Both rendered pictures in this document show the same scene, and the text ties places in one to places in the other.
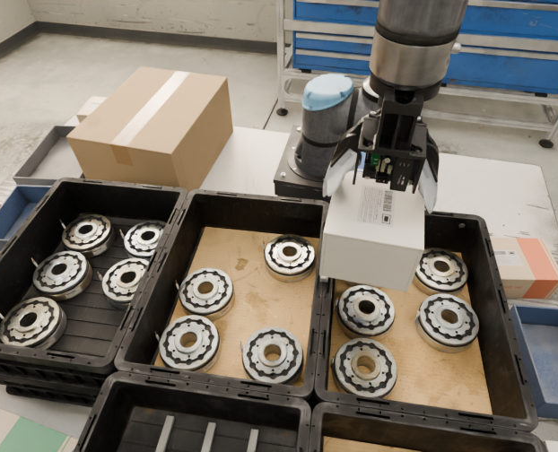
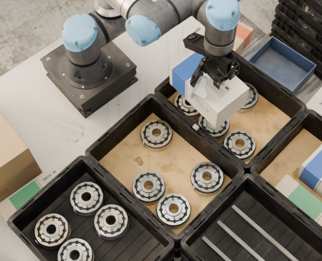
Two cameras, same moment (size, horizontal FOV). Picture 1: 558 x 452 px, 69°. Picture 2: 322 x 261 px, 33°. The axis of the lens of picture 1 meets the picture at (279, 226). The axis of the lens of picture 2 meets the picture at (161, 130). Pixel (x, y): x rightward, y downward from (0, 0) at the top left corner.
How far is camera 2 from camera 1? 1.08 m
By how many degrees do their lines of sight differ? 32
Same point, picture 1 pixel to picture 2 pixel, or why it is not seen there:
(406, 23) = (227, 41)
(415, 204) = not seen: hidden behind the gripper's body
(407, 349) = (240, 122)
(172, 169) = (30, 156)
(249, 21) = not seen: outside the picture
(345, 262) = (224, 115)
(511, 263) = not seen: hidden behind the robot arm
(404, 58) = (228, 48)
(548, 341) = (268, 62)
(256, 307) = (172, 170)
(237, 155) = (14, 110)
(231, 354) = (190, 196)
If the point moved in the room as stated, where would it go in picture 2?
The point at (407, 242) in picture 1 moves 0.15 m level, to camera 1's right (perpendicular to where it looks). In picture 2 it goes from (242, 90) to (269, 53)
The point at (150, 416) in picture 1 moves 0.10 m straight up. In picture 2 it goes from (194, 247) to (195, 237)
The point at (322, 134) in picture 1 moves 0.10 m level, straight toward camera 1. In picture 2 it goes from (93, 56) to (115, 73)
